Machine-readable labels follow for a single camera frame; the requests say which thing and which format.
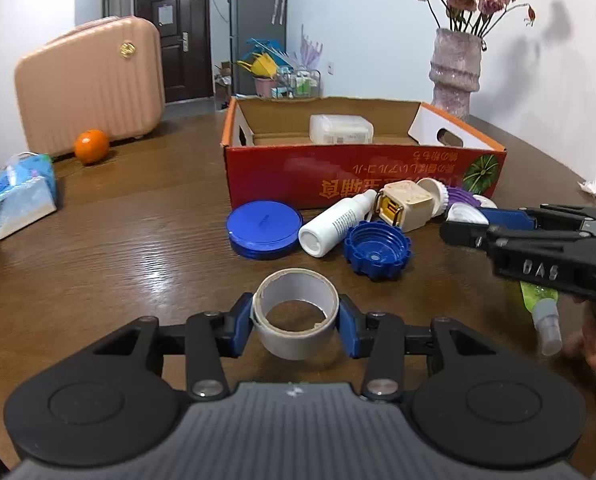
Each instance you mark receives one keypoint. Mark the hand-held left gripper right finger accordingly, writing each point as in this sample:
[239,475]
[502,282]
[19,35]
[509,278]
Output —
[350,329]

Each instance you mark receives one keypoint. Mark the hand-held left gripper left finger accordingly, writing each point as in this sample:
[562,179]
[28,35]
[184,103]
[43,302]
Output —
[240,326]

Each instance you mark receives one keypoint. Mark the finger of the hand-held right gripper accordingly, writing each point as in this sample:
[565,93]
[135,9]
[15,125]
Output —
[507,219]
[460,234]

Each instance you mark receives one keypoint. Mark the white ribbed lid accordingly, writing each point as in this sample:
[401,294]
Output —
[465,215]

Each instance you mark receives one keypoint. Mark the green spray bottle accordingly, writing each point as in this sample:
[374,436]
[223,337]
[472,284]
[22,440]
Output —
[540,302]

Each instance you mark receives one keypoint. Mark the purple ribbed lid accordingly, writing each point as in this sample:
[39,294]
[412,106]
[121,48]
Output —
[462,196]

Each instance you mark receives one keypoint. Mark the white ribbed round cap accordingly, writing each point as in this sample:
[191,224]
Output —
[437,195]

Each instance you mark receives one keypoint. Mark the grey tape roll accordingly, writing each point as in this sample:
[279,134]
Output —
[288,346]

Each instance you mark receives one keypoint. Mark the beige square cap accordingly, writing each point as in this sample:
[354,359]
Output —
[411,205]

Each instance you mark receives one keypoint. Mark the blue ribbed screw cap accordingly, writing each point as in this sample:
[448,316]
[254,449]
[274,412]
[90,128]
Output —
[358,256]

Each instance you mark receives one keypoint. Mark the blue round lid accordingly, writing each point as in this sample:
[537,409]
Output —
[263,225]

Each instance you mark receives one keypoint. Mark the white spray bottle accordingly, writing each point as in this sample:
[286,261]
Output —
[328,225]

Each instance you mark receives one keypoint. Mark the red cardboard box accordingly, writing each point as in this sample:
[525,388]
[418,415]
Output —
[288,175]

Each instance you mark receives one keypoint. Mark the person's right hand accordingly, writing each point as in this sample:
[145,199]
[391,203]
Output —
[595,347]

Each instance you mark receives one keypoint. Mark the pink textured vase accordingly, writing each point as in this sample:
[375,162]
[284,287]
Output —
[455,75]

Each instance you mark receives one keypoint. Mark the white plastic container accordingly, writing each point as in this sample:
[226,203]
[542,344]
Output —
[340,129]

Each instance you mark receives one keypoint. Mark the orange fruit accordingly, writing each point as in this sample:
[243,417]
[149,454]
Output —
[92,147]

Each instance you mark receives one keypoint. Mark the pink bin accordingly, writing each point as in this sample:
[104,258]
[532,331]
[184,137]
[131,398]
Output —
[265,87]

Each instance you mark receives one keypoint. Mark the blue tissue pack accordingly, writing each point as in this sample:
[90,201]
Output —
[20,200]

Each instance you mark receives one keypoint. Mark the yellow watering can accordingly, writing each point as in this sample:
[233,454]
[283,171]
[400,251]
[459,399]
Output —
[263,65]

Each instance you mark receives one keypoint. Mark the dark brown door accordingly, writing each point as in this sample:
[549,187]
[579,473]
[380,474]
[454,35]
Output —
[188,60]

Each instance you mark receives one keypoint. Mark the blue folding rack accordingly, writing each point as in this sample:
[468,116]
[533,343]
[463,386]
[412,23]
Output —
[263,46]

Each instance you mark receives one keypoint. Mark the pink suitcase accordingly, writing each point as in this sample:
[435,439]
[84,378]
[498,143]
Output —
[88,90]

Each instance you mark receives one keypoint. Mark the grey refrigerator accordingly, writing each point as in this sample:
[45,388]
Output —
[250,15]

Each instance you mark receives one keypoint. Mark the purple flower wall decal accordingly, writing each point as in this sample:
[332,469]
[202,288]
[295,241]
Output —
[310,50]

